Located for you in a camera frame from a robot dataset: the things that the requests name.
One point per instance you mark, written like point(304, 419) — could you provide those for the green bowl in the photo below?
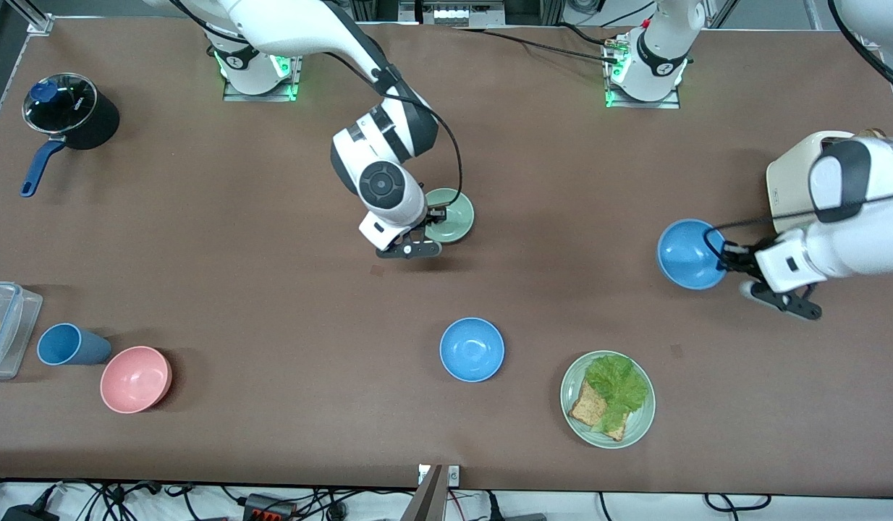
point(455, 217)

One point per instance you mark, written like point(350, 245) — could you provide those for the blue bowl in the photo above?
point(472, 349)
point(689, 253)

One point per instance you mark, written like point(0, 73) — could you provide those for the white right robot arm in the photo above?
point(309, 25)

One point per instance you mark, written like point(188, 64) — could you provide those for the pink bowl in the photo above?
point(135, 379)

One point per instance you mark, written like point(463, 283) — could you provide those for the white toaster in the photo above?
point(790, 181)

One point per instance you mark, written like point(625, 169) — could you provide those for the lettuce leaf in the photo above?
point(616, 387)

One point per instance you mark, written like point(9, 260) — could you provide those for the green plate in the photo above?
point(638, 420)

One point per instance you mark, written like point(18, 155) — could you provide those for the white power strip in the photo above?
point(461, 13)

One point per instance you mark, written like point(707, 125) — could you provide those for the brown bread slice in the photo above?
point(587, 409)

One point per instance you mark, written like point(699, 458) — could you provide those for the black power strip red switches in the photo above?
point(269, 508)

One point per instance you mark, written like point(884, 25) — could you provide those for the blue cup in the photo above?
point(66, 344)

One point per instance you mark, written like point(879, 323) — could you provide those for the glass lid with blue knob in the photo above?
point(63, 101)

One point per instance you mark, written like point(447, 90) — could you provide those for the clear plastic container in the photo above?
point(16, 329)

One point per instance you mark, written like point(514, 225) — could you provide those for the black power adapter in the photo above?
point(27, 512)

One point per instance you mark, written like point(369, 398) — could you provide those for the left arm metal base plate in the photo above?
point(671, 101)

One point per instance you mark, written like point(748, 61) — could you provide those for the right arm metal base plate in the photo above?
point(296, 79)

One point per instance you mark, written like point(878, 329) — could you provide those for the grey camera stand bar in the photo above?
point(426, 499)

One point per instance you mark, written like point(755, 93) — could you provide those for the aluminium frame profile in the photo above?
point(34, 18)

